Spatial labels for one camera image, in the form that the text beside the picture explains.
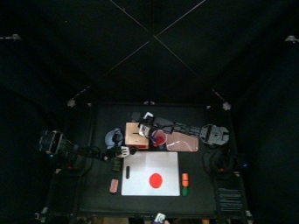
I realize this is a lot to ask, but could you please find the white printed label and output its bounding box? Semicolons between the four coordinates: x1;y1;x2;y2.
218;186;243;214

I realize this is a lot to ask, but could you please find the red round cup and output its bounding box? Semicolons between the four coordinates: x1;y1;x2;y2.
151;129;170;148

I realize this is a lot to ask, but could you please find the pink transparent tray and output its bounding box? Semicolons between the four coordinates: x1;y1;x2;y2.
166;131;200;153

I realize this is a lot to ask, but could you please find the red dough disc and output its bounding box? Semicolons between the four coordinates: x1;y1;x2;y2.
148;172;164;189

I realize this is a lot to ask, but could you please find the orange toy piece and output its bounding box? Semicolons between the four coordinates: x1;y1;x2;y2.
182;172;191;188

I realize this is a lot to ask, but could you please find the thin diagonal cord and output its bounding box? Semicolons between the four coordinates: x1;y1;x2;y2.
71;0;207;101
107;0;231;107

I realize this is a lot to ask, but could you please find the pink rectangular block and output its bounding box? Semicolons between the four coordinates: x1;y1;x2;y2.
108;178;119;194

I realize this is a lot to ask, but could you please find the white cutting board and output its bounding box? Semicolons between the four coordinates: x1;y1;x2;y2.
120;151;182;197

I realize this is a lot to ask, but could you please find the wooden drawer box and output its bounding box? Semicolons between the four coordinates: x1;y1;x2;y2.
126;122;151;150

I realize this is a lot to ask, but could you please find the blue plastic bowl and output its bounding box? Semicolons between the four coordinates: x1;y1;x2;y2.
104;128;127;147

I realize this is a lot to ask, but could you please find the white small card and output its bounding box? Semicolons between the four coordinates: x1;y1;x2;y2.
154;213;168;224

